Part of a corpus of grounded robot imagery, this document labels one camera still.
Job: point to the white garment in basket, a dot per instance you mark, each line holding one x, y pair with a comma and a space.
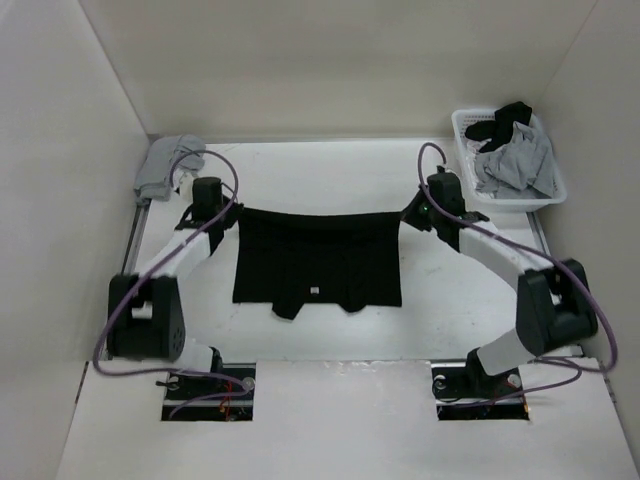
472, 150

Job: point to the black tank top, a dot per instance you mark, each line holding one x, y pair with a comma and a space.
290, 261

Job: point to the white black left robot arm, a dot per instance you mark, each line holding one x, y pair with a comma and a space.
146, 319

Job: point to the black garment in basket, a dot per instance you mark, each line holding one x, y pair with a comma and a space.
499, 131

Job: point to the grey garment in basket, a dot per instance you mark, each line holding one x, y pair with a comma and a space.
520, 169

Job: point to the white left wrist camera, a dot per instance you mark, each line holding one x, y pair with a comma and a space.
183, 184

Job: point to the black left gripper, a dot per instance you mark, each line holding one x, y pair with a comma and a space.
233, 215

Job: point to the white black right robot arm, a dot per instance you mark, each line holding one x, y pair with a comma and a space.
552, 309

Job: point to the folded grey tank top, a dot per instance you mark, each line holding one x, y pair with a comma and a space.
166, 155

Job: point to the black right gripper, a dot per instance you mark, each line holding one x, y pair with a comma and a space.
410, 213

